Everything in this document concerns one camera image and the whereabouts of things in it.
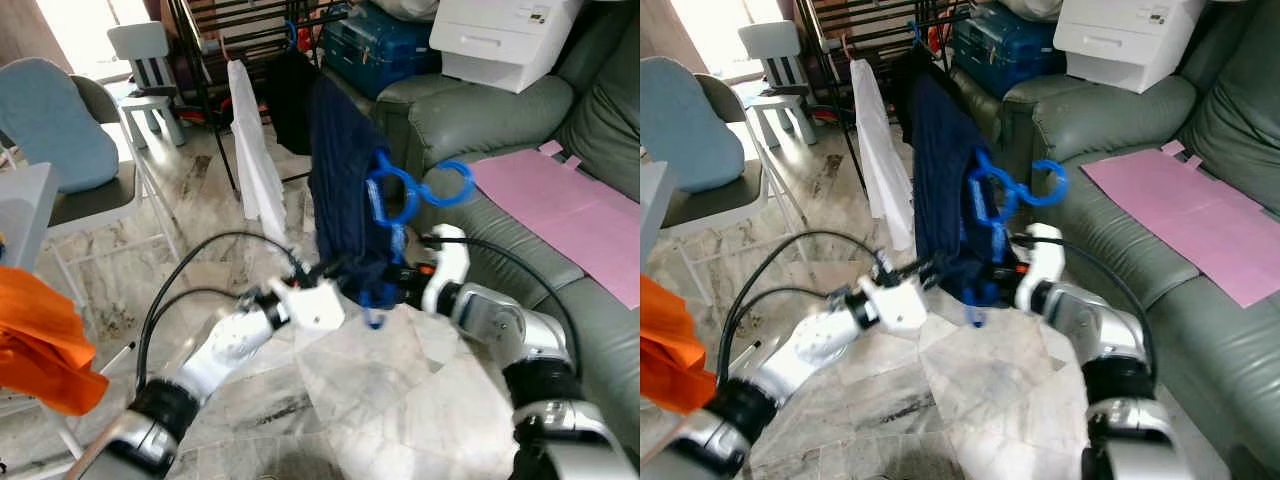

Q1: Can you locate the dark navy garment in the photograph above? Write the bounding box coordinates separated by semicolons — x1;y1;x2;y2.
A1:
307;75;401;301
912;70;1011;301

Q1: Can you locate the blue plastic clothes hanger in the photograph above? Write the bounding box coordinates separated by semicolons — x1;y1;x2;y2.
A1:
962;148;1069;329
360;150;476;329

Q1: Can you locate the orange garment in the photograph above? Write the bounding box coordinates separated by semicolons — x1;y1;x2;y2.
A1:
0;265;96;416
640;275;706;413

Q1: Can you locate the white hanging garment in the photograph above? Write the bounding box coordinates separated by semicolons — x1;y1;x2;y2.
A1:
227;58;289;246
850;58;916;251

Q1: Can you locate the pink sheet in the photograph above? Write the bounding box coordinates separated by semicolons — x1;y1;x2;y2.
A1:
470;140;641;311
1082;140;1280;309

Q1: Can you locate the green leather sofa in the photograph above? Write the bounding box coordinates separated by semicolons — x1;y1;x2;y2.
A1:
1000;0;1280;480
375;0;641;461

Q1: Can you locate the black hanging garment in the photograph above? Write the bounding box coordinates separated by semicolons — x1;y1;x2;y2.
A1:
262;48;326;156
890;45;941;146

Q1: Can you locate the blue hard suitcase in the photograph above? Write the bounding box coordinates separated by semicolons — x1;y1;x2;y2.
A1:
320;5;441;99
950;5;1066;99

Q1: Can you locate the white printer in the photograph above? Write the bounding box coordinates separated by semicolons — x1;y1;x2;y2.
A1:
1053;0;1206;94
430;0;584;94

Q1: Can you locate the pale blue child's chair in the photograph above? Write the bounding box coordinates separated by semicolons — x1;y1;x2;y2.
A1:
107;22;189;149
738;22;821;149

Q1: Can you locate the blue chair cushion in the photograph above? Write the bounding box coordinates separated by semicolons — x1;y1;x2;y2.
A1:
0;58;121;194
640;58;746;193

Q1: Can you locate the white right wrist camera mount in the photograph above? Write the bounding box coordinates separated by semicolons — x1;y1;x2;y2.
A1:
420;225;471;316
1015;223;1066;314

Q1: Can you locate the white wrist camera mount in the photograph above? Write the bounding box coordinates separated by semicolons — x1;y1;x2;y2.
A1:
1015;223;1066;314
420;225;471;316
268;278;346;333
860;275;929;334

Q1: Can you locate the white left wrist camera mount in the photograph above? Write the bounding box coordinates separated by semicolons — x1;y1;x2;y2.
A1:
268;278;346;333
860;275;929;334

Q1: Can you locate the grey folding chair white frame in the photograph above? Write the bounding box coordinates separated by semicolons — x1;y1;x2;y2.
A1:
640;58;811;301
0;58;186;301

